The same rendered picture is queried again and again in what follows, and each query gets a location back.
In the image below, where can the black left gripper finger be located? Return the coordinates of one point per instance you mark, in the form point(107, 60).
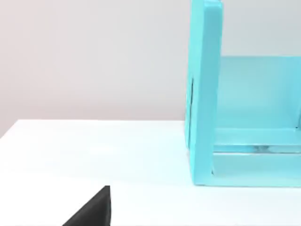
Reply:
point(96, 210)

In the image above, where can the light blue rack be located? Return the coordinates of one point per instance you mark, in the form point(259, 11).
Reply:
point(204, 117)

